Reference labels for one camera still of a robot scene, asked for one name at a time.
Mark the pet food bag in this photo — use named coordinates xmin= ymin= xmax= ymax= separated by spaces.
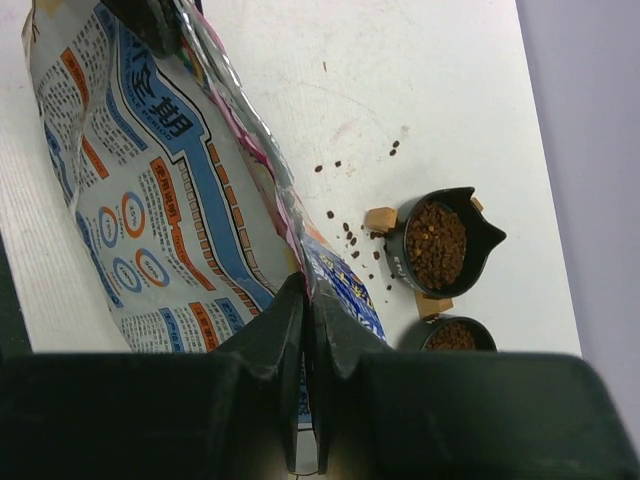
xmin=20 ymin=0 xmax=389 ymax=354

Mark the black fish cat bowl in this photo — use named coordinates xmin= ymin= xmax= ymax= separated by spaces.
xmin=383 ymin=186 xmax=508 ymax=300

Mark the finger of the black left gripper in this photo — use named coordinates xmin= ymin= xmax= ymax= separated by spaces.
xmin=102 ymin=0 xmax=181 ymax=58

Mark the black paw cat bowl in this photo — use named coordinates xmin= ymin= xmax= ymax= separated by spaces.
xmin=397 ymin=314 xmax=497 ymax=352

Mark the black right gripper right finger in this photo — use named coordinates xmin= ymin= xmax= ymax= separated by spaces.
xmin=307 ymin=285 xmax=639 ymax=479

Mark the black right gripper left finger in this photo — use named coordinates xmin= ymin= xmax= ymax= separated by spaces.
xmin=1 ymin=273 xmax=304 ymax=479

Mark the wooden bowl stand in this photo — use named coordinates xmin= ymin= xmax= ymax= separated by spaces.
xmin=364 ymin=196 xmax=485 ymax=320

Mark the spilled kibble on table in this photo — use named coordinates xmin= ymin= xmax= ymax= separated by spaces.
xmin=313 ymin=60 xmax=401 ymax=291

